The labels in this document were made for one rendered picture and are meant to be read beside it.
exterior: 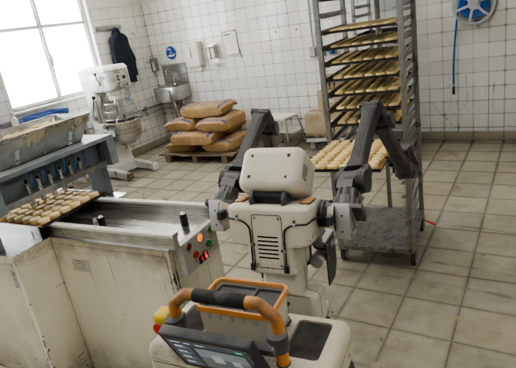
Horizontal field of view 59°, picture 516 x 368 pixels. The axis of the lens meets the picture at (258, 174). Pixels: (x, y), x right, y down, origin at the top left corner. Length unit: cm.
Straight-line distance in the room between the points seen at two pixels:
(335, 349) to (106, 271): 120
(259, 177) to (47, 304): 133
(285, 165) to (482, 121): 432
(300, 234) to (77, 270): 124
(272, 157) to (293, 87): 470
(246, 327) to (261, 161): 50
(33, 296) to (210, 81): 498
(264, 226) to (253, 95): 509
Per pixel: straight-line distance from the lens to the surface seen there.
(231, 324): 127
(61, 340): 248
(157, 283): 196
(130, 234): 194
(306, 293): 156
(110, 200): 239
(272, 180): 139
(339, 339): 129
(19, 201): 226
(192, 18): 682
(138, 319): 218
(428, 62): 552
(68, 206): 239
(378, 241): 311
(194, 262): 193
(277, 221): 138
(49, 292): 237
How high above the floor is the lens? 163
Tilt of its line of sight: 19 degrees down
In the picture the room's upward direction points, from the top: 9 degrees counter-clockwise
